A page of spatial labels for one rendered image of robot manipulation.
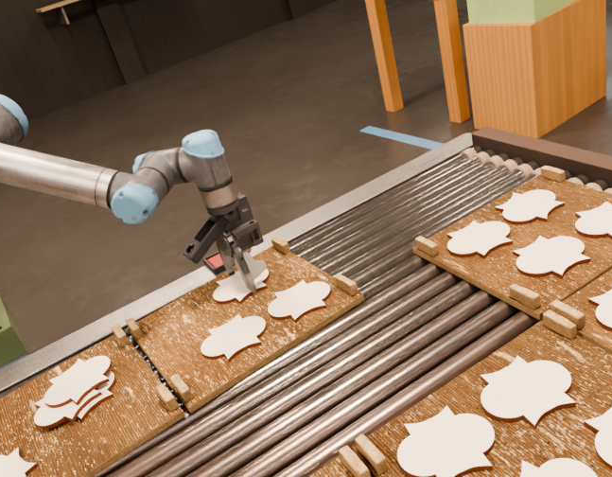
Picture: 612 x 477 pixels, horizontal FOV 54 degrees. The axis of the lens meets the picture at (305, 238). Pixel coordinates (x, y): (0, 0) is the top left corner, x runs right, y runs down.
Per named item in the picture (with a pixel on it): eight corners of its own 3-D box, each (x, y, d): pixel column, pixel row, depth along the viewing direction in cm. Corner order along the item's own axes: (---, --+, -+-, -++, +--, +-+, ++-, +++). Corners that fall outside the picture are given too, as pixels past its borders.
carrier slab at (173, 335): (129, 332, 136) (126, 326, 135) (278, 248, 152) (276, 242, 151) (190, 414, 108) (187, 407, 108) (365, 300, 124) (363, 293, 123)
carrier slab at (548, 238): (412, 253, 135) (410, 237, 132) (542, 178, 148) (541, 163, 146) (539, 321, 106) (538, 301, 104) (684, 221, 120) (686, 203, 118)
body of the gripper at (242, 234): (265, 244, 133) (250, 196, 128) (232, 262, 130) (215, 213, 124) (250, 235, 139) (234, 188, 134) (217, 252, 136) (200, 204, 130)
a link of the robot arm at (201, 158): (184, 132, 126) (221, 124, 124) (201, 179, 131) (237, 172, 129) (171, 146, 120) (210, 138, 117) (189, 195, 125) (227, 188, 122)
